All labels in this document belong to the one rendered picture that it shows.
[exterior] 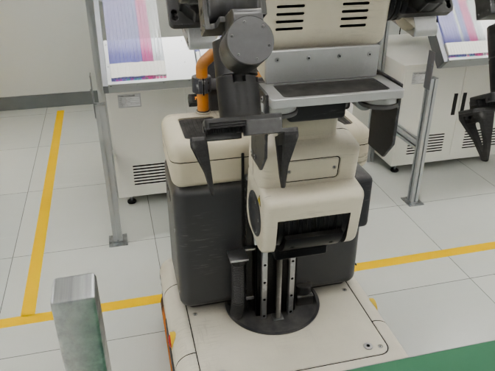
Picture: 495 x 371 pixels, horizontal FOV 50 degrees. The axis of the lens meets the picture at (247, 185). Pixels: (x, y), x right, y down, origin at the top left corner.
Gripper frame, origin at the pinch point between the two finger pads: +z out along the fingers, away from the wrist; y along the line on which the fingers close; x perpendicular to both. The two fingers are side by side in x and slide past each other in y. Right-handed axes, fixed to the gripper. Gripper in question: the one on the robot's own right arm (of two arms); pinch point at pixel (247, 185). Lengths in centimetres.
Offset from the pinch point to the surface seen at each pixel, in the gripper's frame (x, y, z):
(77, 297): -34.9, -16.7, 5.2
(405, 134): 181, 104, -11
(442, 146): 206, 136, -3
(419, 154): 171, 106, -1
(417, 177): 176, 106, 10
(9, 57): 321, -117, -95
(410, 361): -23.9, 10.9, 17.4
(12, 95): 333, -120, -71
